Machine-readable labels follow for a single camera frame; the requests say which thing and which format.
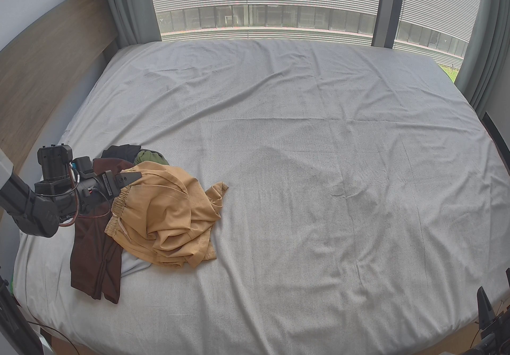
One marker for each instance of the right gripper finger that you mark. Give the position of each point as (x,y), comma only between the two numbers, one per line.
(508,279)
(486,311)

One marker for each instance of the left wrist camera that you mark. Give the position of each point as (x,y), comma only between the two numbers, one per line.
(83,165)

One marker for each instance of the tan shorts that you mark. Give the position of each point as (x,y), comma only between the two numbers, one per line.
(167,218)

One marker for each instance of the brown garment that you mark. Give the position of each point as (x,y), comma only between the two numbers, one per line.
(93,257)

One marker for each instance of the black garment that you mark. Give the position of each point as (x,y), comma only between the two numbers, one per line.
(119,152)

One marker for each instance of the bed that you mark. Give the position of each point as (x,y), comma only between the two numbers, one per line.
(299,146)

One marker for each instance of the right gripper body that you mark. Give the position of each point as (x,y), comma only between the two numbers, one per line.
(498,345)

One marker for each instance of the pale blue garment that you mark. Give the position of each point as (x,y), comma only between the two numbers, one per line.
(133,265)

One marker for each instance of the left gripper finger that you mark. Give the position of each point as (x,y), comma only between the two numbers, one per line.
(127,178)

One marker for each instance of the green garment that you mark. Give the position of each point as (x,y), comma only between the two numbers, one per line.
(151,157)

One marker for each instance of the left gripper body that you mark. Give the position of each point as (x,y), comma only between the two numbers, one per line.
(99,190)

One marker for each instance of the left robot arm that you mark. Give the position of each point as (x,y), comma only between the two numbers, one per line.
(36,210)

